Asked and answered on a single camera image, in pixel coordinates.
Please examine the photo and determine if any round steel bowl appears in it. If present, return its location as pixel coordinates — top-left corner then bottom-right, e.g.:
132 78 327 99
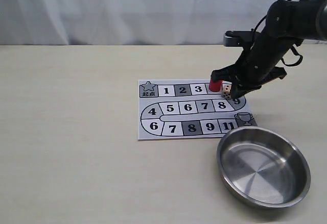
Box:
216 126 311 209

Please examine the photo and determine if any red cylinder game piece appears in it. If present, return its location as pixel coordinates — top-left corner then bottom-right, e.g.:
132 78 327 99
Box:
208 79 222 92

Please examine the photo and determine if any printed number game board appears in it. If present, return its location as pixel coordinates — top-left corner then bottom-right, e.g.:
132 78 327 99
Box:
138 79 257 140

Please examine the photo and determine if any white backdrop curtain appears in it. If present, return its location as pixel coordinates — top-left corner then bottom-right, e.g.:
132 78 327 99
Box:
1 0 276 45

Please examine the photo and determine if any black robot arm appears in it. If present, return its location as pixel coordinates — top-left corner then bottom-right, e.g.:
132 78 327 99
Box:
209 0 326 98

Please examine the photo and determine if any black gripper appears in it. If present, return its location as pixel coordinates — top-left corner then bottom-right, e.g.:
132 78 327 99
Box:
211 0 303 99

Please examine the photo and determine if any small white die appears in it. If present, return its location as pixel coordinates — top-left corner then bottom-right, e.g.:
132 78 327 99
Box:
221 84 231 99

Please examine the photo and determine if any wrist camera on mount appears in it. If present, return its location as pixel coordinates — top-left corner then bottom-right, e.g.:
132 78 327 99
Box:
223 31 259 47

